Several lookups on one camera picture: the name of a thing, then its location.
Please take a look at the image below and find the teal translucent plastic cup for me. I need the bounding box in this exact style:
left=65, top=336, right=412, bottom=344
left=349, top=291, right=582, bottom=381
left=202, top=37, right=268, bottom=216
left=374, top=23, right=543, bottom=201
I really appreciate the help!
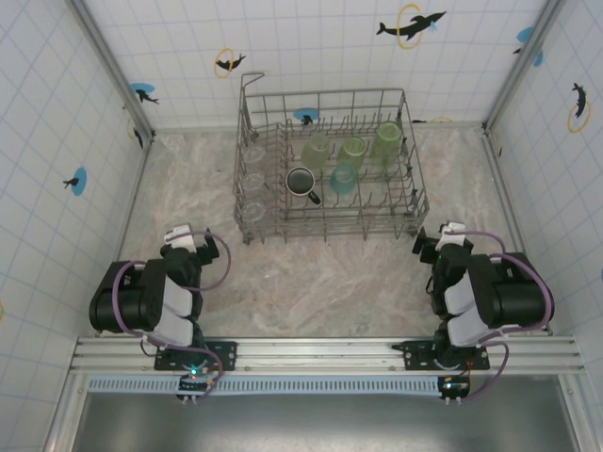
left=329, top=162, right=358, bottom=195

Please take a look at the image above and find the green translucent plastic cup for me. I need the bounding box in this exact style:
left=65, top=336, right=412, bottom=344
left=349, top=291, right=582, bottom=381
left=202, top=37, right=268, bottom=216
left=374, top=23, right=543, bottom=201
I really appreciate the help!
left=371, top=120, right=404, bottom=161
left=301, top=131, right=331, bottom=171
left=337, top=135, right=368, bottom=166

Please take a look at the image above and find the black mug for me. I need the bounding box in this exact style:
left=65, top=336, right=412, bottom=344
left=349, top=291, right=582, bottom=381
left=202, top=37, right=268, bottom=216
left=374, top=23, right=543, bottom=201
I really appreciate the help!
left=285, top=165, right=325, bottom=204

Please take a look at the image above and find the left controller board with LED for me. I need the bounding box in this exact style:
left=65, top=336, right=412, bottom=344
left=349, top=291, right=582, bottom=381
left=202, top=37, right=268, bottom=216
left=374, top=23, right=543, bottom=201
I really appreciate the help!
left=176, top=364, right=213, bottom=404

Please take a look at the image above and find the controller board with led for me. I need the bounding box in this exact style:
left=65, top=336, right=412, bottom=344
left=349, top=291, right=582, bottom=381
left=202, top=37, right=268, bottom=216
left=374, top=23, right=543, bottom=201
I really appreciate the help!
left=176, top=364, right=213, bottom=404
left=437, top=374, right=471, bottom=405

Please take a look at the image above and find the right controller board with LED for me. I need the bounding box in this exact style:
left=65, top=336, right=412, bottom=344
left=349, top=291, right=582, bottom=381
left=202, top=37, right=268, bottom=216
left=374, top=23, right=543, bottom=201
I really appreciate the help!
left=437, top=374, right=471, bottom=405

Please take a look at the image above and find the blue oval black animal sticker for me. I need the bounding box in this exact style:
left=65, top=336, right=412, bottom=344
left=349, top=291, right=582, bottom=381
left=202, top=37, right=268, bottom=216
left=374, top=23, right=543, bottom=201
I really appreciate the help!
left=62, top=167, right=90, bottom=197
left=292, top=106, right=321, bottom=127

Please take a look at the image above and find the blue oval shark sticker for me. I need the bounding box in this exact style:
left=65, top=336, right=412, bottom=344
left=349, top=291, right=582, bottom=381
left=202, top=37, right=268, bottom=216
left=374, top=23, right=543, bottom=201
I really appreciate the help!
left=130, top=82, right=160, bottom=105

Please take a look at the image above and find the grey wire dish rack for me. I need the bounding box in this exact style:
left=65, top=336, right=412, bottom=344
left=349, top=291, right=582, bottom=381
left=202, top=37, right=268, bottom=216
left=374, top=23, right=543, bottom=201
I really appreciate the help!
left=233, top=70, right=431, bottom=245

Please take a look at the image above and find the aluminium frame floor bar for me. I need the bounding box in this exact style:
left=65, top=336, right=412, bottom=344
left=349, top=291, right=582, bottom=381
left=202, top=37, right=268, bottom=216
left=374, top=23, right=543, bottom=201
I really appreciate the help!
left=482, top=129, right=555, bottom=335
left=93, top=134, right=156, bottom=338

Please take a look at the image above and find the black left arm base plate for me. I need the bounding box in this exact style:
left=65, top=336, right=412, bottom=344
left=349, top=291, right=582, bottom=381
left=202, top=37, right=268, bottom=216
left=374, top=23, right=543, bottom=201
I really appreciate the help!
left=154, top=339, right=238, bottom=373

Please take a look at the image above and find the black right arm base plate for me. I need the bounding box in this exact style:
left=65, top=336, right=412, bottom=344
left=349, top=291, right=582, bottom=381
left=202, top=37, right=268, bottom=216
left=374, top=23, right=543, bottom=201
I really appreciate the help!
left=390, top=339, right=491, bottom=373

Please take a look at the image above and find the aluminium mounting rail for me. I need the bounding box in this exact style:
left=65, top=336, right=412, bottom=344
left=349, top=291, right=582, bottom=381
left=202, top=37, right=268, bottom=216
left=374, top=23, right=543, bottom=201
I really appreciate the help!
left=70, top=334, right=585, bottom=376

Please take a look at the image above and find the light blue slotted cable duct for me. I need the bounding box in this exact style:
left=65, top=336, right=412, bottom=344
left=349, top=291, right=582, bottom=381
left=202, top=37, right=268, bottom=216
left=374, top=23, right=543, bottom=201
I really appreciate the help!
left=87, top=375, right=447, bottom=396

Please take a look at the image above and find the small dolphin yellow ring sticker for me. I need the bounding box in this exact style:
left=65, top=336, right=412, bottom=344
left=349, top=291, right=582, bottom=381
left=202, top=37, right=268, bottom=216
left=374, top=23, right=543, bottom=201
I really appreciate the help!
left=214, top=46, right=248, bottom=79

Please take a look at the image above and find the aluminium frame post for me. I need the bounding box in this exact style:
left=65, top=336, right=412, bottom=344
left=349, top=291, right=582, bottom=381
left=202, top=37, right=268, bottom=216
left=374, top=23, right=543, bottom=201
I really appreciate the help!
left=482, top=0, right=566, bottom=133
left=65, top=0, right=156, bottom=142

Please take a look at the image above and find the large dolphin yellow ring sticker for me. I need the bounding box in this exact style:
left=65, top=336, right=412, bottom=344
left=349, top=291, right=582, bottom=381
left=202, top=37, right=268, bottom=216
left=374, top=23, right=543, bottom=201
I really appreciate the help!
left=375, top=2, right=448, bottom=51

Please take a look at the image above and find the blue patch wall sticker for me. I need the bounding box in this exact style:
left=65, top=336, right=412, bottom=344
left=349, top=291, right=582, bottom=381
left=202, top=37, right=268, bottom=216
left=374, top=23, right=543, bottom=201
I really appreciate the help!
left=512, top=25, right=546, bottom=67

